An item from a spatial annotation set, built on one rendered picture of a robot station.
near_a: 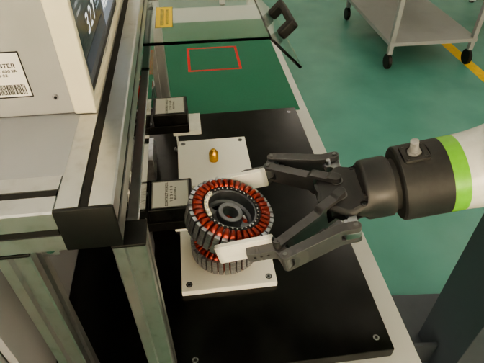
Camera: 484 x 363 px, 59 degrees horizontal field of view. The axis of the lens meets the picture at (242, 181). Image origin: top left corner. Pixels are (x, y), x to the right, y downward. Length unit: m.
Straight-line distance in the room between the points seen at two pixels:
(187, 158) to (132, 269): 0.51
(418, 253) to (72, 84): 1.60
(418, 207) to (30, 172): 0.40
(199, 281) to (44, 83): 0.39
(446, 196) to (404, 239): 1.37
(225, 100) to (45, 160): 0.80
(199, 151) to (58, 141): 0.54
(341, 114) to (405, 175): 2.04
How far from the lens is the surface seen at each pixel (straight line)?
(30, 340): 0.60
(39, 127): 0.45
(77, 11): 0.44
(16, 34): 0.43
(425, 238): 1.93
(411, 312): 1.66
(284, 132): 1.00
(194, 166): 0.89
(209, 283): 0.69
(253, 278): 0.69
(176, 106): 0.81
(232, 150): 0.92
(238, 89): 1.20
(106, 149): 0.40
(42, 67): 0.44
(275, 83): 1.24
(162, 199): 0.62
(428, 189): 0.52
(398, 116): 2.62
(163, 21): 0.79
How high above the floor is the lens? 1.35
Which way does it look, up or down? 42 degrees down
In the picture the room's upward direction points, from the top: straight up
